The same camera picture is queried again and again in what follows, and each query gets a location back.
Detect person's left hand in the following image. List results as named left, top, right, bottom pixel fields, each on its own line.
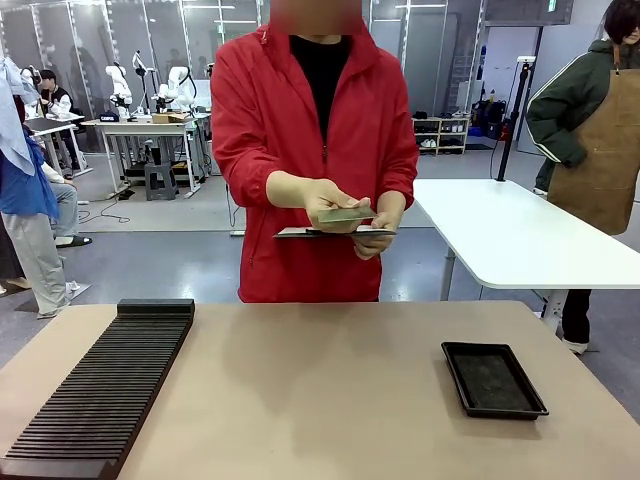
left=351, top=191, right=407, bottom=261

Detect person's right hand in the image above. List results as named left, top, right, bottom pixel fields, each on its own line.
left=302, top=178, right=374, bottom=234

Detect green PCB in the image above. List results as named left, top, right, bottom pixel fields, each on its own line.
left=317, top=206, right=379, bottom=225

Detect black clipboard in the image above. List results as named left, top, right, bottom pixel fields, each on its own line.
left=272, top=225, right=398, bottom=241

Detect person's left forearm red sleeve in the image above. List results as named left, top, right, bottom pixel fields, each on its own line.
left=375, top=159, right=420, bottom=212

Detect person's right forearm red sleeve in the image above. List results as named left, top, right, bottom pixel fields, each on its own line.
left=215, top=162, right=307, bottom=210

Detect black slotted PCB rack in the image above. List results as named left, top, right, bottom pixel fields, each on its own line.
left=0, top=298, right=196, bottom=480

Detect person in red jacket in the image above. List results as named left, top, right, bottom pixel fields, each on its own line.
left=210, top=19, right=420, bottom=304

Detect wooden shoe shelf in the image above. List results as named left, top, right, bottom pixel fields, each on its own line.
left=412, top=116, right=472, bottom=157

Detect white side table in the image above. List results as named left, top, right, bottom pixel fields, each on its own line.
left=407, top=178, right=640, bottom=332

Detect black bags pile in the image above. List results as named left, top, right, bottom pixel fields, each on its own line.
left=471, top=98, right=512, bottom=141

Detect black pole stand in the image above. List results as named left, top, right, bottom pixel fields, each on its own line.
left=493, top=54, right=537, bottom=183

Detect grey step stool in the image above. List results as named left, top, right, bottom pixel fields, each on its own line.
left=144, top=162, right=178, bottom=202

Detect black plastic tray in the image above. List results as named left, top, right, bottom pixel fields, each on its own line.
left=440, top=341, right=550, bottom=421

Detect white background workbench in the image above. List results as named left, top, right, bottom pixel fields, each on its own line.
left=81, top=113, right=214, bottom=197

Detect person in brown apron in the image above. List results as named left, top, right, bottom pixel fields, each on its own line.
left=525, top=0, right=640, bottom=355

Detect thin white background robot stand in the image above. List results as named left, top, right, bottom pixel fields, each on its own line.
left=131, top=49, right=154, bottom=119

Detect seated person grey trousers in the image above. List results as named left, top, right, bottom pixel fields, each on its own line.
left=41, top=160, right=94, bottom=250

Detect white background desk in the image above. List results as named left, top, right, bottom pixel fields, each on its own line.
left=22, top=114, right=95, bottom=181

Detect seated person black white jacket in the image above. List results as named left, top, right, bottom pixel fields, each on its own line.
left=37, top=68, right=76, bottom=121

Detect person in blue shirt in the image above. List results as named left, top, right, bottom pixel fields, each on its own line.
left=0, top=55, right=72, bottom=320

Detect black floor cable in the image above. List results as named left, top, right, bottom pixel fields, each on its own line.
left=78, top=189, right=135, bottom=225

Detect dark wall monitor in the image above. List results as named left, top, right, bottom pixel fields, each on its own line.
left=483, top=0, right=574, bottom=26

